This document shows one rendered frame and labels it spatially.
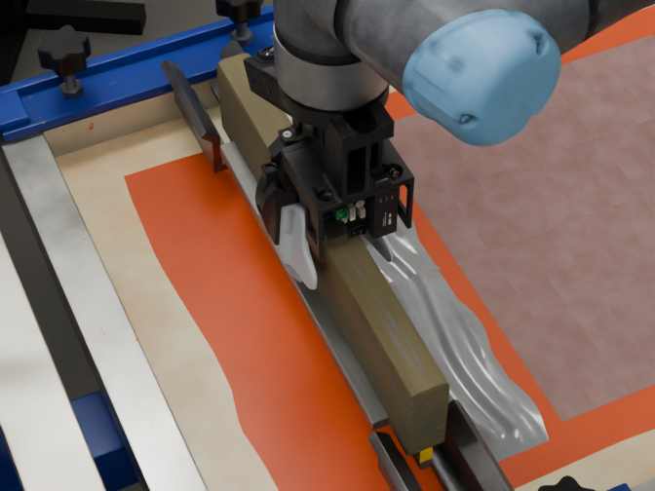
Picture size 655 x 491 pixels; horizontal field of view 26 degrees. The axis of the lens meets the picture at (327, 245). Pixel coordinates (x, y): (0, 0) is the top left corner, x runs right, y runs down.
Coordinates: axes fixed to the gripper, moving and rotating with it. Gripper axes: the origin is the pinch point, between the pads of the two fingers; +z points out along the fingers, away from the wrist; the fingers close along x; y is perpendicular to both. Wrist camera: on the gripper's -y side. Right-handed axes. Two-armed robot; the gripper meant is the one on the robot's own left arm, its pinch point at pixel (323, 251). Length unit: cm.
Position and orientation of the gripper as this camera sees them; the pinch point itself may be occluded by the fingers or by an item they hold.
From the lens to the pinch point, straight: 107.7
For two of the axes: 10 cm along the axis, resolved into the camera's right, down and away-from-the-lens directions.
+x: 9.1, -3.2, 2.6
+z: 0.0, 6.4, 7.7
